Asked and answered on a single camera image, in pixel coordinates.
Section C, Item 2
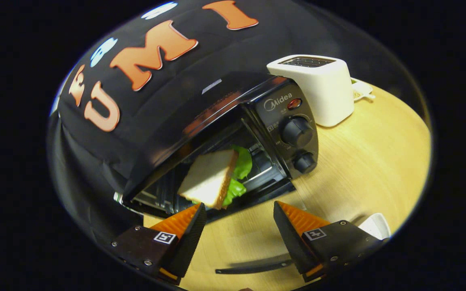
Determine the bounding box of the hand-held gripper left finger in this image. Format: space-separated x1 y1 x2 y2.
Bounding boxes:
110 202 208 286

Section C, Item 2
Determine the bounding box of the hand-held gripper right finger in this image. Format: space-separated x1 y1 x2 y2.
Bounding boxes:
273 200 384 283

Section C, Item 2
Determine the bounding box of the lettuce sandwich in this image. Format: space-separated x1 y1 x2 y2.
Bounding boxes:
177 145 253 210

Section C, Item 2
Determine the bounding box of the black toaster oven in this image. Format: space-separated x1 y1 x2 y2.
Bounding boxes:
121 72 320 276

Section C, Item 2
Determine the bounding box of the white pop-up toaster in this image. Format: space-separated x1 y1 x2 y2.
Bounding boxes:
266 54 355 128

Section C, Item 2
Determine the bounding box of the white plate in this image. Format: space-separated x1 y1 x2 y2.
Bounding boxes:
357 213 392 240

